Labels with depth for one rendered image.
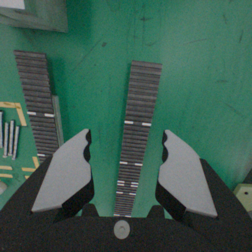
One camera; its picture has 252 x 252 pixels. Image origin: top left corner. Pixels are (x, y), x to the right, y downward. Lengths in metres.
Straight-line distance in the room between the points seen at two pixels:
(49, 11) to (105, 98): 0.14
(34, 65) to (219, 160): 0.44
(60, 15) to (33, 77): 0.10
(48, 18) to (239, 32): 0.29
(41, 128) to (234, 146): 0.43
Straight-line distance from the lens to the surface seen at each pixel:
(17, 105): 0.36
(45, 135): 0.31
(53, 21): 0.24
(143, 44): 0.25
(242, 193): 0.50
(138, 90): 0.22
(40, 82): 0.27
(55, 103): 0.29
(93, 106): 0.27
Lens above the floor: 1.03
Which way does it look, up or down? 65 degrees down
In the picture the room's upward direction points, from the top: 174 degrees counter-clockwise
